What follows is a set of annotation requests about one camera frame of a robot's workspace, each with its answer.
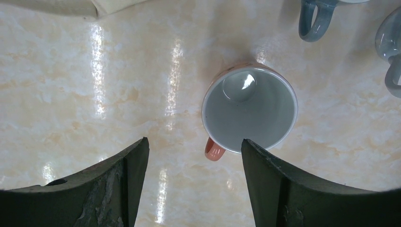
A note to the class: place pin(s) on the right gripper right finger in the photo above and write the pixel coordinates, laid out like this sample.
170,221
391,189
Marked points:
283,195

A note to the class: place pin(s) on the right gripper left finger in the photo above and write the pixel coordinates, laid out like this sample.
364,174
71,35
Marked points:
106,194

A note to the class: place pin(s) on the clear grey tumbler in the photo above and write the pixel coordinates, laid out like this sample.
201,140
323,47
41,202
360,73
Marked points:
388,48

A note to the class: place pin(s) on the beige canvas tote bag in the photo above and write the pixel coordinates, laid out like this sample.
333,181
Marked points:
75,8

